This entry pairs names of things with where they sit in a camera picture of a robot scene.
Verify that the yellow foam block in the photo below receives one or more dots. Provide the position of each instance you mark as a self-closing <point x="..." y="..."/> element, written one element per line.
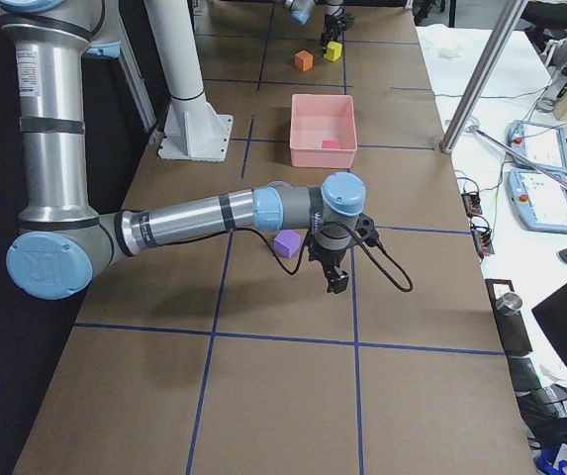
<point x="333" y="51"/>

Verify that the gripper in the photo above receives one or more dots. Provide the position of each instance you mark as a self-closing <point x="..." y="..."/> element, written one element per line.
<point x="332" y="21"/>
<point x="328" y="260"/>

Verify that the teach pendant far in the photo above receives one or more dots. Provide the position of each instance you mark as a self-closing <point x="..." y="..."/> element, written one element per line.
<point x="540" y="144"/>

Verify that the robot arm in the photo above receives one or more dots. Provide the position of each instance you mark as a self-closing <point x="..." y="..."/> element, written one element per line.
<point x="301" y="10"/>
<point x="75" y="224"/>

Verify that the orange relay board far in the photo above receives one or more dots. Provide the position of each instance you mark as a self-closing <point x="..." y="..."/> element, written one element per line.
<point x="472" y="203"/>

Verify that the orange foam block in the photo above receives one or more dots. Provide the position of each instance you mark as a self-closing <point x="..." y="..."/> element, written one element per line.
<point x="303" y="60"/>

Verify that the aluminium frame post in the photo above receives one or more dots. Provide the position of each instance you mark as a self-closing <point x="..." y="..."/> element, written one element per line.
<point x="485" y="65"/>

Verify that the metal rod green tip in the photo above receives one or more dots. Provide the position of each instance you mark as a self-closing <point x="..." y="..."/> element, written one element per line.
<point x="520" y="157"/>

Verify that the white pole with base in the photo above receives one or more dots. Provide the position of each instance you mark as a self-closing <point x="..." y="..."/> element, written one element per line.
<point x="193" y="130"/>

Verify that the pink plastic bin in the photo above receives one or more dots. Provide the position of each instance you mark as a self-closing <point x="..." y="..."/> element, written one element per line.
<point x="320" y="117"/>

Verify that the teach pendant near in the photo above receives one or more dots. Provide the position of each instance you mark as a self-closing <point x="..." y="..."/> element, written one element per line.
<point x="539" y="202"/>

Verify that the metal cylinder weight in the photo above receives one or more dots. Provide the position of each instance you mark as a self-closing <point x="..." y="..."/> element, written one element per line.
<point x="508" y="304"/>

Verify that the orange relay board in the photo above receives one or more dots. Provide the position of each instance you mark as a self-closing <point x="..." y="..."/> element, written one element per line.
<point x="472" y="203"/>
<point x="482" y="238"/>

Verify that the orange relay board near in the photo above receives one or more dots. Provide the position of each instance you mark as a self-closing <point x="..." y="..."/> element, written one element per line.
<point x="482" y="238"/>

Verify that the purple foam block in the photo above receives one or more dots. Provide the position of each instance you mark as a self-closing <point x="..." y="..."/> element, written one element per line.
<point x="287" y="243"/>

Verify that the teach pendant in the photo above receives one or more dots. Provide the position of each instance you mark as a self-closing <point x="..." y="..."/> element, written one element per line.
<point x="539" y="202"/>
<point x="540" y="144"/>

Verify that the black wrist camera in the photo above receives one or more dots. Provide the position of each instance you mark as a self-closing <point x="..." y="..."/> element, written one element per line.
<point x="365" y="229"/>

